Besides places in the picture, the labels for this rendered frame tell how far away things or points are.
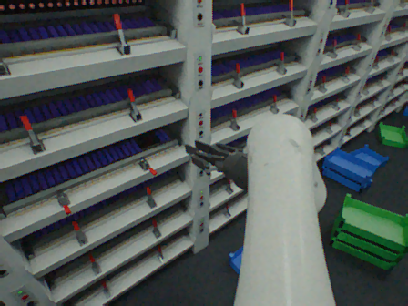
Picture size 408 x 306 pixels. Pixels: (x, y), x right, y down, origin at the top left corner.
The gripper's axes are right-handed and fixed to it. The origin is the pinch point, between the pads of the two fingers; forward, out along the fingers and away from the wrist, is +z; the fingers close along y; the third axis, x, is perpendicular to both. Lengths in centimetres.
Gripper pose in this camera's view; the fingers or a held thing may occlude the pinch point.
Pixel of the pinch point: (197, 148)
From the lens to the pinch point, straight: 75.6
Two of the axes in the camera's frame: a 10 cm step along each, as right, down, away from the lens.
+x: 1.5, 9.0, 4.2
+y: -7.9, 3.6, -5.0
